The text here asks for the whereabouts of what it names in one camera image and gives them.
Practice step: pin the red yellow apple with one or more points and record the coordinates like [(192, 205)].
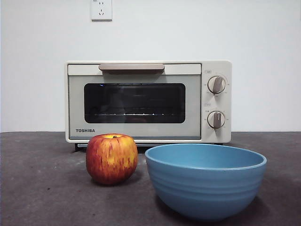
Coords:
[(111, 160)]

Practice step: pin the timer knob with beige grip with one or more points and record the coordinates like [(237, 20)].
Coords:
[(216, 119)]

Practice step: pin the blue ribbed bowl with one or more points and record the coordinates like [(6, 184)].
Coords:
[(204, 190)]

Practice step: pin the cream Toshiba toaster oven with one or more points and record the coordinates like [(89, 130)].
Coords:
[(216, 68)]

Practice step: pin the temperature knob with beige grip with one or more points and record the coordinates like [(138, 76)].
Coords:
[(217, 85)]

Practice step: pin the white wall socket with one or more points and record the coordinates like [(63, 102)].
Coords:
[(101, 11)]

